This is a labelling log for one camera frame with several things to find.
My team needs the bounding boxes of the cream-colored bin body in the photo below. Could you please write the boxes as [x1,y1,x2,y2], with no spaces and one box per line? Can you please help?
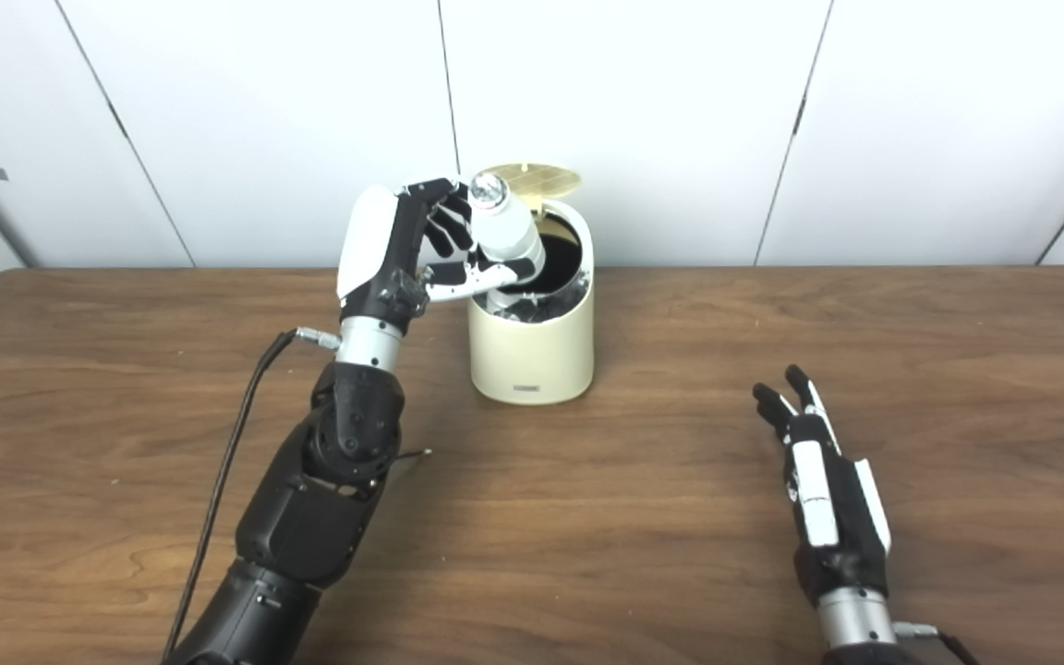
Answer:
[467,199,596,405]

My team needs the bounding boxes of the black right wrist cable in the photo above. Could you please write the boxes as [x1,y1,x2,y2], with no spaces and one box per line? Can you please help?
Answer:
[892,622,981,665]

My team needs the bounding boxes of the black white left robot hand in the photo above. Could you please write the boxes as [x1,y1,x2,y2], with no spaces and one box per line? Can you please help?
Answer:
[336,177,547,324]

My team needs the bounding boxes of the cream round bin lid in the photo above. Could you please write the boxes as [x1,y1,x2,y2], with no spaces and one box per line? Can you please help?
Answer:
[475,163,583,218]

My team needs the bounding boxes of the small white plastic bottle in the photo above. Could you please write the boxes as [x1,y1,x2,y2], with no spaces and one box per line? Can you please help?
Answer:
[468,173,547,315]

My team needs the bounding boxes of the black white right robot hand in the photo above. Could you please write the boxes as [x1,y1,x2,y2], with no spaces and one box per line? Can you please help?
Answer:
[752,364,893,606]

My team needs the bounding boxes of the black bin liner bag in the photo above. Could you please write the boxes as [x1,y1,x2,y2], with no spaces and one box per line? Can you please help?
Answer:
[486,231,588,324]

